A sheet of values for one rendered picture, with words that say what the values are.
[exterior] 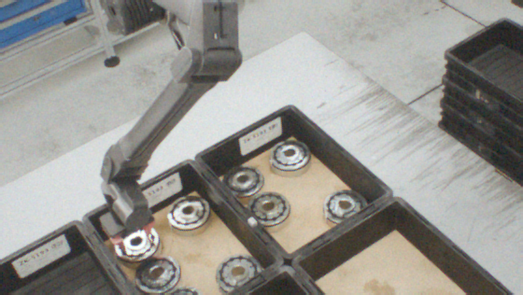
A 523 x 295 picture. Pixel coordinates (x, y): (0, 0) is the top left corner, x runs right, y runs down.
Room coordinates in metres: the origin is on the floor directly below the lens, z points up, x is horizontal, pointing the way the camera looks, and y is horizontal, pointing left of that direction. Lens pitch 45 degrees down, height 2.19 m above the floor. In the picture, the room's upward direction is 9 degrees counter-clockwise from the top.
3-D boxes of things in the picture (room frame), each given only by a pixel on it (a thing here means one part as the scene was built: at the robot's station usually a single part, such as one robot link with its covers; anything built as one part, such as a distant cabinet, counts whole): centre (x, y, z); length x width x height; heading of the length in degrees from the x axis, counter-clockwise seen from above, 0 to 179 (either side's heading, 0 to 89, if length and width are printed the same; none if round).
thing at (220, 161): (1.17, -0.07, 0.87); 0.40 x 0.30 x 0.11; 28
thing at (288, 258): (1.17, -0.07, 0.92); 0.40 x 0.30 x 0.02; 28
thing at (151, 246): (1.09, 0.30, 0.86); 0.10 x 0.10 x 0.01
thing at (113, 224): (1.09, 0.31, 0.98); 0.10 x 0.07 x 0.07; 118
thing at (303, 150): (1.30, -0.08, 0.86); 0.10 x 0.10 x 0.01
